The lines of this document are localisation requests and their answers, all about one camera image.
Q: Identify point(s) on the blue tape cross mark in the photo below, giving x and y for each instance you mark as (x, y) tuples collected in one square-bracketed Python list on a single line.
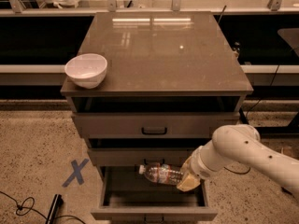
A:
[(76, 174)]

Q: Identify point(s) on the white ceramic bowl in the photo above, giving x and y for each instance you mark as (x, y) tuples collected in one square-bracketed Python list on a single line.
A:
[(87, 70)]

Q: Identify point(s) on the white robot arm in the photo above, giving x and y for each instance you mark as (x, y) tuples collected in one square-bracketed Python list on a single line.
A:
[(240, 143)]

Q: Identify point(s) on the grey open bottom drawer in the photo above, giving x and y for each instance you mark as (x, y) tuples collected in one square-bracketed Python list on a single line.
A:
[(129, 196)]

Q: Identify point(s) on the clear plastic water bottle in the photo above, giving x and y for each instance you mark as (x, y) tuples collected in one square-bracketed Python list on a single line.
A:
[(161, 173)]

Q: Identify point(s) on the grey top drawer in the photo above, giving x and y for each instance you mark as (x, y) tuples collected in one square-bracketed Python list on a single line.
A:
[(151, 125)]

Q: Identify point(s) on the black power strip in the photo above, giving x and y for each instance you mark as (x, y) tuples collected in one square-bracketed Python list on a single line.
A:
[(54, 208)]

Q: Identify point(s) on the grey middle drawer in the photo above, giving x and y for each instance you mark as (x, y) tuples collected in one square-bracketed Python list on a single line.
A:
[(137, 156)]

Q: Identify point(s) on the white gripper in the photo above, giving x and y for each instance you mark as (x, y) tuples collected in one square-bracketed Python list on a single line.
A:
[(197, 167)]

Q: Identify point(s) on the grey drawer cabinet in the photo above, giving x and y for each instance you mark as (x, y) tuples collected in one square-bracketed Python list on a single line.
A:
[(159, 62)]

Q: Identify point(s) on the black stand leg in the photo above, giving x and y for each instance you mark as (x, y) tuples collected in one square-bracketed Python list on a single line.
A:
[(243, 117)]

